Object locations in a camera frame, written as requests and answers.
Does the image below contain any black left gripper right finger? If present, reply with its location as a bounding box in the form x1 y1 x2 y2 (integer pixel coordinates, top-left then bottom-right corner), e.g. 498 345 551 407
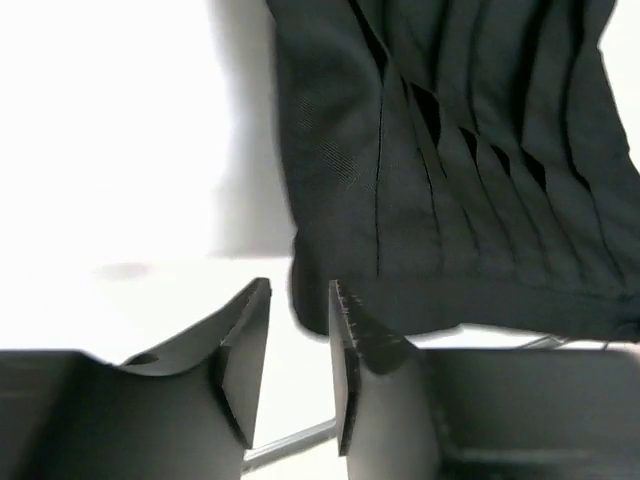
328 283 639 479

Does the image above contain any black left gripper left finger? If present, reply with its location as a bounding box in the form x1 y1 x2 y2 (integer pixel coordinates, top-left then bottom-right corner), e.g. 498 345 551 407
1 278 271 480

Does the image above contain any black pleated skirt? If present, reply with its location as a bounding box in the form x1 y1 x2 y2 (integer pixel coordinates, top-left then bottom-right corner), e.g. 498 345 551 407
268 1 639 342

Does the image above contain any aluminium front table rail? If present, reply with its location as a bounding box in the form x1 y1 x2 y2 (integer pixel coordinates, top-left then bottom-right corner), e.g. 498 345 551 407
242 335 570 475

